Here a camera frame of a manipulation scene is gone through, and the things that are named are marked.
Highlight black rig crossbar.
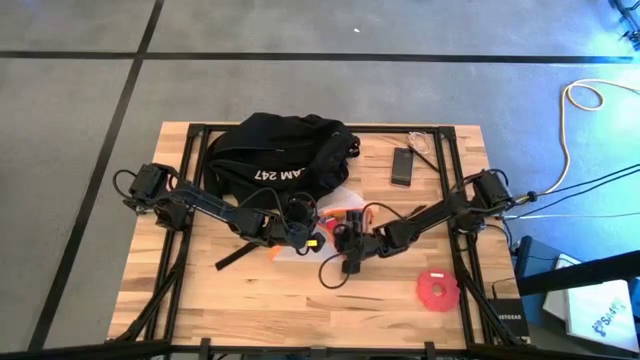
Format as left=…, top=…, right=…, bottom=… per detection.
left=0, top=339, right=640, bottom=360

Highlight white mesh pouch orange trim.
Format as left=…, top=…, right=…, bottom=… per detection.
left=267, top=187, right=380, bottom=265

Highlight black tripod stand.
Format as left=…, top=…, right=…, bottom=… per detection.
left=608, top=0, right=640, bottom=51

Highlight plain white flat box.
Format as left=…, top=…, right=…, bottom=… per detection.
left=542, top=253, right=584, bottom=321

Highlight black backpack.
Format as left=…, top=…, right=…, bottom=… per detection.
left=202, top=112, right=362, bottom=272

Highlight clear plastic bag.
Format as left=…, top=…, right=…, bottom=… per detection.
left=318, top=186, right=370, bottom=212

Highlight black marker pen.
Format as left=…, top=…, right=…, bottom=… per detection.
left=410, top=145, right=442, bottom=174

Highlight black network switch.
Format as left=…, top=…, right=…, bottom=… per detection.
left=487, top=297, right=531, bottom=339

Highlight black diagonal beam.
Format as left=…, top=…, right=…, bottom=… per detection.
left=516, top=248, right=640, bottom=297

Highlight pale pink charging cable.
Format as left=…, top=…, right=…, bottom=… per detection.
left=405, top=130, right=433, bottom=156

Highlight black aluminium table frame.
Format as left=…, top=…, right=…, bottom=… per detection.
left=106, top=122, right=532, bottom=351

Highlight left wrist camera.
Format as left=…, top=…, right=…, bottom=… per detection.
left=286, top=192, right=320, bottom=224

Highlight black rectangular phone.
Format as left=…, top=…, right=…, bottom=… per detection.
left=390, top=146, right=416, bottom=188

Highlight white box blue print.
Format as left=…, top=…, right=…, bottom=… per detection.
left=564, top=278, right=640, bottom=354

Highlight black floor cable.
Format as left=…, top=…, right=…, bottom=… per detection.
left=504, top=163, right=640, bottom=211
left=509, top=170, right=640, bottom=221

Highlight cream floor cable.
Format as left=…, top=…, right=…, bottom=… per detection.
left=548, top=78, right=640, bottom=194

